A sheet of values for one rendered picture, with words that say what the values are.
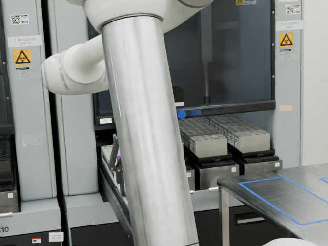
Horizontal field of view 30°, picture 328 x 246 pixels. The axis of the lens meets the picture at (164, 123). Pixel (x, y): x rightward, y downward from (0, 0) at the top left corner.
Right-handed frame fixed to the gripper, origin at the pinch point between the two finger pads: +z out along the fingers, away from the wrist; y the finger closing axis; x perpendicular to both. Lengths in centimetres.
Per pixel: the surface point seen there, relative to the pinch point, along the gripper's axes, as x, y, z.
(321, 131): 143, 132, 32
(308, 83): 143, 124, 4
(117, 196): 6.7, -5.7, 5.0
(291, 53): 33, 60, -28
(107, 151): 36.8, -3.5, -0.2
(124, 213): -5.2, -6.0, 5.4
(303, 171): 6, 51, 4
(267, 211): -20.9, 27.7, 3.7
